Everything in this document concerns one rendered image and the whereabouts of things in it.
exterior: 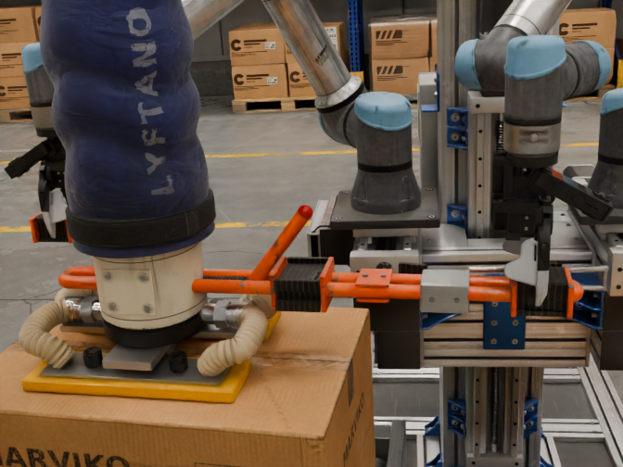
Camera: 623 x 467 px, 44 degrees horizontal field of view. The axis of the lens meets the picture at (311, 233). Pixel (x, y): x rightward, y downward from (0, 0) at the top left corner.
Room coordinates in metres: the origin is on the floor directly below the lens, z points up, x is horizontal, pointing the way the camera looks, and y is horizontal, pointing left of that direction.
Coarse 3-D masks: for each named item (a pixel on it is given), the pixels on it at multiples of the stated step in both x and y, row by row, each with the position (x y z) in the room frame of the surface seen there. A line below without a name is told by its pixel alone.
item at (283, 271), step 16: (272, 272) 1.08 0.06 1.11; (288, 272) 1.11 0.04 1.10; (304, 272) 1.10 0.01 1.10; (320, 272) 1.10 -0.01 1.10; (272, 288) 1.07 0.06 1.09; (288, 288) 1.06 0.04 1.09; (304, 288) 1.05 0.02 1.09; (320, 288) 1.06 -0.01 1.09; (272, 304) 1.07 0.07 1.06; (288, 304) 1.06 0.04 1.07; (304, 304) 1.05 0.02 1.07; (320, 304) 1.05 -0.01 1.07
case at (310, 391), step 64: (320, 320) 1.24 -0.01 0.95; (0, 384) 1.09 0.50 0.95; (256, 384) 1.04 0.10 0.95; (320, 384) 1.02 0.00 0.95; (0, 448) 1.01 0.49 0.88; (64, 448) 0.98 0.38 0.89; (128, 448) 0.96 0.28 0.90; (192, 448) 0.94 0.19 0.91; (256, 448) 0.91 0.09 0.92; (320, 448) 0.89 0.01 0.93
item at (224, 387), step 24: (72, 360) 1.10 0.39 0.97; (96, 360) 1.07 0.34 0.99; (168, 360) 1.08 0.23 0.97; (192, 360) 1.07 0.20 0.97; (24, 384) 1.05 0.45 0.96; (48, 384) 1.05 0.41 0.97; (72, 384) 1.04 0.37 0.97; (96, 384) 1.03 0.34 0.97; (120, 384) 1.03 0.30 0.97; (144, 384) 1.02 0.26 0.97; (168, 384) 1.02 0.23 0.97; (192, 384) 1.01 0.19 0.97; (216, 384) 1.00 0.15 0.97; (240, 384) 1.02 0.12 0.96
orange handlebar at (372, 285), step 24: (72, 288) 1.16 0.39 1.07; (96, 288) 1.15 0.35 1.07; (192, 288) 1.11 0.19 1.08; (216, 288) 1.10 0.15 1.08; (240, 288) 1.10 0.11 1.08; (264, 288) 1.09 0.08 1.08; (336, 288) 1.06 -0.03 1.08; (360, 288) 1.06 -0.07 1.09; (384, 288) 1.05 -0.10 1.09; (408, 288) 1.04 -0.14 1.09; (480, 288) 1.02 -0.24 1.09; (504, 288) 1.02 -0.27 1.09; (576, 288) 1.00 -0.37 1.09
